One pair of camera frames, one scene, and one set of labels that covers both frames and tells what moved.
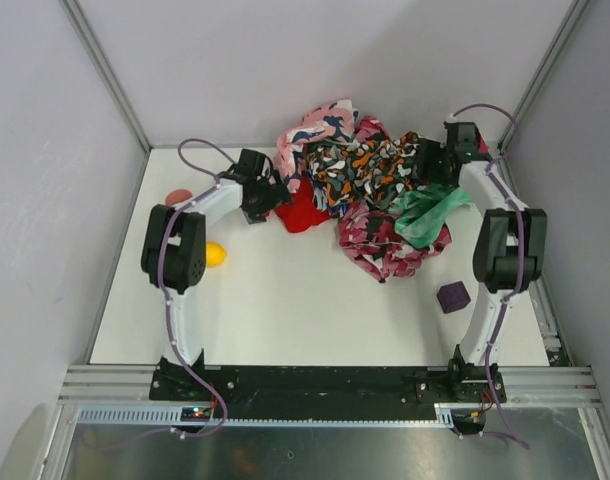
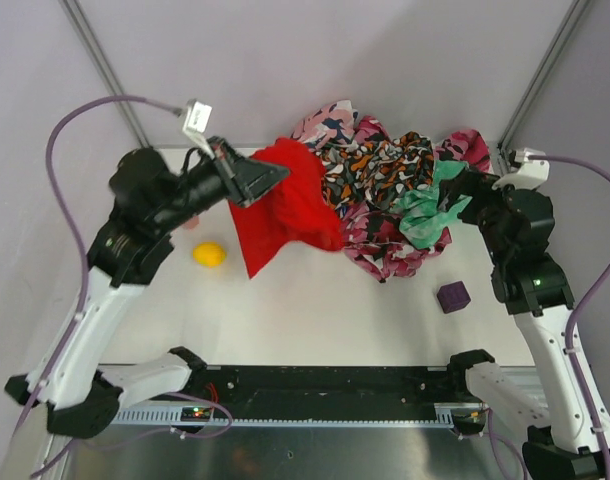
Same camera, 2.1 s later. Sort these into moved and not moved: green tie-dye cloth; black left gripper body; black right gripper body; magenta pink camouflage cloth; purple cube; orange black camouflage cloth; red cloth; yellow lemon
Moved: black right gripper body; red cloth; black left gripper body
Not moved: orange black camouflage cloth; purple cube; green tie-dye cloth; yellow lemon; magenta pink camouflage cloth
